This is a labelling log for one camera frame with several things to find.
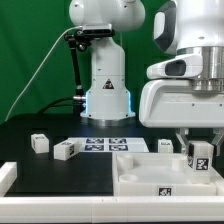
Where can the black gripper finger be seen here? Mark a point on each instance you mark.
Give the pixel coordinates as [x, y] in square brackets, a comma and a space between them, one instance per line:
[218, 139]
[182, 140]

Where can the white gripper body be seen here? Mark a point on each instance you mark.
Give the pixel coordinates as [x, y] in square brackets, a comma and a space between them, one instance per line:
[173, 104]

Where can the white square tabletop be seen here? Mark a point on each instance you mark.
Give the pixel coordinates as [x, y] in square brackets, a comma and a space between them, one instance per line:
[155, 174]

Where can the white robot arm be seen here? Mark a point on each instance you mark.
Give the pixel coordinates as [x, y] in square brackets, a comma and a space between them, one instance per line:
[170, 51]

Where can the april tag sheet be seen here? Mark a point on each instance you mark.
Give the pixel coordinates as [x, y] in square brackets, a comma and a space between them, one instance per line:
[116, 144]

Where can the grey camera on mount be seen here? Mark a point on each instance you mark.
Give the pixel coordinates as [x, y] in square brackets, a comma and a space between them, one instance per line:
[97, 29]

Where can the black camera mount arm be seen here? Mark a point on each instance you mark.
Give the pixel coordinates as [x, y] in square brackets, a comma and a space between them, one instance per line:
[77, 56]

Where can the white obstacle wall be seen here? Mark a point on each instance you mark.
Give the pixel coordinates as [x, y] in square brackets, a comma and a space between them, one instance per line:
[105, 209]

